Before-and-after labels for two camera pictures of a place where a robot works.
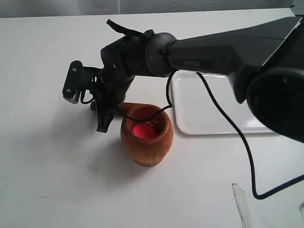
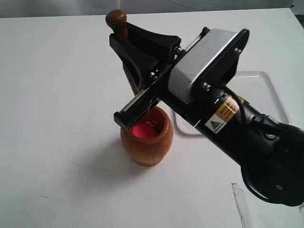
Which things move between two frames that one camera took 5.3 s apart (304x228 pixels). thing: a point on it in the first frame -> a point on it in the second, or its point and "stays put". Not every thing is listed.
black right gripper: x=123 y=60 -> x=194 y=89
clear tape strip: x=241 y=198 stays put
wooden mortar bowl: x=150 y=151 stays put
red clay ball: x=145 y=131 stays put
